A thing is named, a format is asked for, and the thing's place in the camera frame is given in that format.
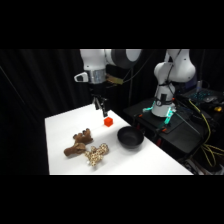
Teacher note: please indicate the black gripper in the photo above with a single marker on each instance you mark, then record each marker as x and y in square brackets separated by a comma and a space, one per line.
[97, 88]

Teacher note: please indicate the red cube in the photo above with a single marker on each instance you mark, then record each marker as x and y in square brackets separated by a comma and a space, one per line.
[108, 122]

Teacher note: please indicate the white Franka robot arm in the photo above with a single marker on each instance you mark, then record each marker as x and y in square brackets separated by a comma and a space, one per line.
[93, 61]

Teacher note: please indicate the black bowl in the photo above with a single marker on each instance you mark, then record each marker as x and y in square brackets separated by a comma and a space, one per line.
[130, 138]

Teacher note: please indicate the brown plush moose toy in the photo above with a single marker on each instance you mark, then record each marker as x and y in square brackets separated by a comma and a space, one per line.
[78, 146]

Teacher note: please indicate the spotted plush giraffe toy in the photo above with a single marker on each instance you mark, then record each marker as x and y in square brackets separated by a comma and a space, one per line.
[96, 154]

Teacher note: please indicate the black curtain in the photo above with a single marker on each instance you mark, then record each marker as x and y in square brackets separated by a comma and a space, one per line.
[33, 86]

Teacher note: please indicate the black robot stand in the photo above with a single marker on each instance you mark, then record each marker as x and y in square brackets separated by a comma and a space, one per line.
[181, 135]

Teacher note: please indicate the backlit black keyboard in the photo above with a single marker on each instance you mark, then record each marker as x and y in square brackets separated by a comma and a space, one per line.
[203, 94]

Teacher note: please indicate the computer mouse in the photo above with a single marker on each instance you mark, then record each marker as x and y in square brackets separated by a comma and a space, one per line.
[210, 98]

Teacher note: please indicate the yellow plug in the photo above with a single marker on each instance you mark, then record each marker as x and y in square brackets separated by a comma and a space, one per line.
[218, 108]

